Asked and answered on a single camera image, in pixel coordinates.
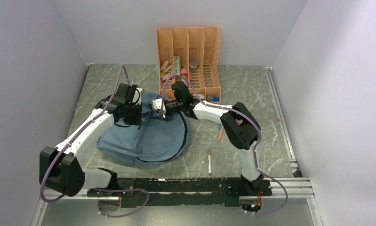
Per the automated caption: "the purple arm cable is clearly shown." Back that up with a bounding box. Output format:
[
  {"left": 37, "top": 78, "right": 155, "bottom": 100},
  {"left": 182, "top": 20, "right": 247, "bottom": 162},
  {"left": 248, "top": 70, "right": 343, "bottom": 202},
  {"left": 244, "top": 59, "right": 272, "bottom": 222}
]
[
  {"left": 39, "top": 65, "right": 150, "bottom": 218},
  {"left": 160, "top": 74, "right": 289, "bottom": 216}
]

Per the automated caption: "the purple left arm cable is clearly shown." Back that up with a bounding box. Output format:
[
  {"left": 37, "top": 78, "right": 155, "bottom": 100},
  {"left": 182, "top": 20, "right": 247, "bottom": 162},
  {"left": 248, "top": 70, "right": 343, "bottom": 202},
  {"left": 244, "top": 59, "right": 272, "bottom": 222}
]
[{"left": 39, "top": 65, "right": 150, "bottom": 218}]

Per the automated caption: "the brown white marker pen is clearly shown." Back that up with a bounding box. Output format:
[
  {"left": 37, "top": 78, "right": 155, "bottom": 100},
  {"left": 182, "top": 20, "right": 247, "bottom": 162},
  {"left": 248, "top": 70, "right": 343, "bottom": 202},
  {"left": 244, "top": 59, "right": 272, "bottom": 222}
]
[{"left": 208, "top": 149, "right": 212, "bottom": 176}]

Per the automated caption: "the aluminium frame rail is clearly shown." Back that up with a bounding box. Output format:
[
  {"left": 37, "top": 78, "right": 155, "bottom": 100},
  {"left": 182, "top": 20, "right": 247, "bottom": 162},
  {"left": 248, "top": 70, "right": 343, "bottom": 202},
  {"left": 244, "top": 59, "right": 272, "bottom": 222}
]
[{"left": 40, "top": 178, "right": 315, "bottom": 200}]

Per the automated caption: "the orange plastic file organizer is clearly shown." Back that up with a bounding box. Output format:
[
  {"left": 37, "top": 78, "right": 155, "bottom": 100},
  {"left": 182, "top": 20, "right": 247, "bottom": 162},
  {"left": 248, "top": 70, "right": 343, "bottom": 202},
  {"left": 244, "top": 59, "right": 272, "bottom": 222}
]
[{"left": 156, "top": 26, "right": 221, "bottom": 104}]

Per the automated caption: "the brown round tape roll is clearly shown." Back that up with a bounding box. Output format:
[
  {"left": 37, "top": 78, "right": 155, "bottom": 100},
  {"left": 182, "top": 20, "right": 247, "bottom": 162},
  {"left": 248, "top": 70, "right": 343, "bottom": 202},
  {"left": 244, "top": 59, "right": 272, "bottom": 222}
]
[{"left": 189, "top": 58, "right": 200, "bottom": 71}]

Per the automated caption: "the white stapler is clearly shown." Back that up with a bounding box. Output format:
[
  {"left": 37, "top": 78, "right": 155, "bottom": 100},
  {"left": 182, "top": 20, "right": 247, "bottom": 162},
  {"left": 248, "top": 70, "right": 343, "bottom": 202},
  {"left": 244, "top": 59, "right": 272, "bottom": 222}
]
[{"left": 195, "top": 94, "right": 205, "bottom": 100}]

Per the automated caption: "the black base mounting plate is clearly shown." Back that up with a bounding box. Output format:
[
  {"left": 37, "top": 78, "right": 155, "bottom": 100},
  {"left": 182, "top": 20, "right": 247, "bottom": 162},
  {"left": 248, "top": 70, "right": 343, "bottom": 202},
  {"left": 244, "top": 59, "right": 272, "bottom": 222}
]
[{"left": 86, "top": 177, "right": 272, "bottom": 208}]

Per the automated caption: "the blue student backpack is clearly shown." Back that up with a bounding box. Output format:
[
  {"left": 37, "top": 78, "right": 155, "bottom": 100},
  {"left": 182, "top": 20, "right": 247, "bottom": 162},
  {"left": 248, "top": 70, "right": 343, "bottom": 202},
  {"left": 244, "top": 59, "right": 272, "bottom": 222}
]
[{"left": 96, "top": 92, "right": 190, "bottom": 166}]

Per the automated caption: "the white green card box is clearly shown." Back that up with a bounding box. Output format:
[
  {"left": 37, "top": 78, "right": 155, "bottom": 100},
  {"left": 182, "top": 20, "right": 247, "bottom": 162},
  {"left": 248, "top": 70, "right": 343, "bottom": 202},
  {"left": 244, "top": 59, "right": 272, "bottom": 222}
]
[{"left": 173, "top": 56, "right": 181, "bottom": 74}]

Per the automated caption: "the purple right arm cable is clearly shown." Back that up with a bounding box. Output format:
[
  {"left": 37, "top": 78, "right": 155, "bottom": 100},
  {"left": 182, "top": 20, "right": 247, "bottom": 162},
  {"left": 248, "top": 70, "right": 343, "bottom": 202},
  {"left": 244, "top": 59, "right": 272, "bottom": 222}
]
[{"left": 160, "top": 74, "right": 289, "bottom": 216}]

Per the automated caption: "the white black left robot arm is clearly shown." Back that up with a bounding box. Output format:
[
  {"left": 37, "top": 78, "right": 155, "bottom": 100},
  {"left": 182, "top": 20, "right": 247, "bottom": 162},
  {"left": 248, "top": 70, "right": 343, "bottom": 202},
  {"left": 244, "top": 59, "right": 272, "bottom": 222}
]
[{"left": 39, "top": 83, "right": 144, "bottom": 199}]

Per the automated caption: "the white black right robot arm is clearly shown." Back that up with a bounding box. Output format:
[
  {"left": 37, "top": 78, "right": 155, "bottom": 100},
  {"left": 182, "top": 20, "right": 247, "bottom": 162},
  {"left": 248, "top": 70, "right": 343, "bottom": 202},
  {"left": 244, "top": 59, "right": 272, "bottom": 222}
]
[{"left": 152, "top": 81, "right": 264, "bottom": 195}]

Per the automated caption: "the blue cap item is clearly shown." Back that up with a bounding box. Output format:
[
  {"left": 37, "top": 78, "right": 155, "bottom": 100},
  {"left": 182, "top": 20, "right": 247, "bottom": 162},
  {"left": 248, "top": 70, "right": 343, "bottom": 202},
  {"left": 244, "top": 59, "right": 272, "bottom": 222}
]
[{"left": 206, "top": 95, "right": 220, "bottom": 102}]

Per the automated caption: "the orange pencil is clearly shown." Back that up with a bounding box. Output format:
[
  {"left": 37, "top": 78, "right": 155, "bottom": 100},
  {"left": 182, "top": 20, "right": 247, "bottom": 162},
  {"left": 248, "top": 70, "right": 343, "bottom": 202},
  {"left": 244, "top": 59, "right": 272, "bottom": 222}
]
[{"left": 217, "top": 126, "right": 224, "bottom": 141}]

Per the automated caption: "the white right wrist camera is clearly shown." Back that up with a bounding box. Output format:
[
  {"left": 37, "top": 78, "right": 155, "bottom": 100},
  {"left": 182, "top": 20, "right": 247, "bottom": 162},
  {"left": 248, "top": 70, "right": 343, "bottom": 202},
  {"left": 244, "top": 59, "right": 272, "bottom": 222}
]
[{"left": 151, "top": 98, "right": 167, "bottom": 120}]

